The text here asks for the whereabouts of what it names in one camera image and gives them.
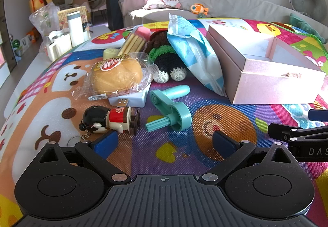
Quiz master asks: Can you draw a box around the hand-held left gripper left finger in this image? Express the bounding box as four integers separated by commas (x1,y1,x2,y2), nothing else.
33,130,132,184

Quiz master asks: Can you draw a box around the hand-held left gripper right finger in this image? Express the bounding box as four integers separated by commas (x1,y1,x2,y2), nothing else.
200,130,299,184

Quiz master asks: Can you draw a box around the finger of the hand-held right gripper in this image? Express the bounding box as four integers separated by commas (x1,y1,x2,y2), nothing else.
268,123,328,143
307,108,328,122

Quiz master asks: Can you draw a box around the pink cardboard box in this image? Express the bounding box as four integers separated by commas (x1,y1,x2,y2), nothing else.
206,24,326,105

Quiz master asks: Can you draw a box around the teal hand crank toy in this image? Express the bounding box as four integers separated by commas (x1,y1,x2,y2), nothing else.
145,85,192,132

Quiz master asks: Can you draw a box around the blue white wipes packet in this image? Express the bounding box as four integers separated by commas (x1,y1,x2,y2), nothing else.
166,13,227,97

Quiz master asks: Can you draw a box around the brown green crochet doll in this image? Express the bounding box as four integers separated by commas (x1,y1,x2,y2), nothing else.
145,30,187,84

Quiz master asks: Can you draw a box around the white usb charger block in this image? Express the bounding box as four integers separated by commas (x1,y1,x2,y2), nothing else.
108,87,150,108

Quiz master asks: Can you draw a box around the colourful cartoon play mat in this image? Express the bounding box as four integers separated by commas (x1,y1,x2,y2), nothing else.
0,18,328,227

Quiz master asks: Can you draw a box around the bread bun in clear packet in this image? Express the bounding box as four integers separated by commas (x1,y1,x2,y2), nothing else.
71,52,154,101

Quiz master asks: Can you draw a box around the small yellow toy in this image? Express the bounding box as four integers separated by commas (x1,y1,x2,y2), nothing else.
103,48,121,60

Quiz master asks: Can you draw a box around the biscuit sticks packet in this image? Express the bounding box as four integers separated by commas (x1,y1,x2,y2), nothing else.
116,26,151,56

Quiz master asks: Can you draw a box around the white mug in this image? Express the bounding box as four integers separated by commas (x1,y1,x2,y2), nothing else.
46,32,72,62

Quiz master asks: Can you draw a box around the grey round cushion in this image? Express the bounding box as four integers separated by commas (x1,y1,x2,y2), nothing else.
289,0,326,17

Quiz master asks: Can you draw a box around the white thermos bottle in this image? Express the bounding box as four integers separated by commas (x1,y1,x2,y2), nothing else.
67,11,85,47

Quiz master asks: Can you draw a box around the beige sofa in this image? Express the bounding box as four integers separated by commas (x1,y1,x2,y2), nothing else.
118,0,328,43

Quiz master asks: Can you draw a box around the wicker basket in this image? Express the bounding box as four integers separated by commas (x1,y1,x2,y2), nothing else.
58,7,89,30

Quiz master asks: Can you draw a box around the orange fish plush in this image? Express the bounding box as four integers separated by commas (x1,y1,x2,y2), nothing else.
190,3,209,15

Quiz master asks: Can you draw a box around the beige dining chair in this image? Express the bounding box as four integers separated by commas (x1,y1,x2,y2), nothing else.
91,0,107,20

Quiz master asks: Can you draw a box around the clear plastic bag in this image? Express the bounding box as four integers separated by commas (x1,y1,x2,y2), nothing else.
29,3,60,38

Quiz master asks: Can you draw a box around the black fish tank cabinet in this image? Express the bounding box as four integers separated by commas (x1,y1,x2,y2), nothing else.
105,0,159,31

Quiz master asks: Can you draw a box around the pink patterned blanket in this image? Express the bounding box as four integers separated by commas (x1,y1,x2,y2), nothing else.
143,0,181,10

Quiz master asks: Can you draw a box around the large yellow plush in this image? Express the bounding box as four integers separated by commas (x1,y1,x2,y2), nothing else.
29,0,53,12

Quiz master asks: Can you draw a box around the black haired doll keychain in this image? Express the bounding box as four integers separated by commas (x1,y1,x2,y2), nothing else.
67,105,141,147

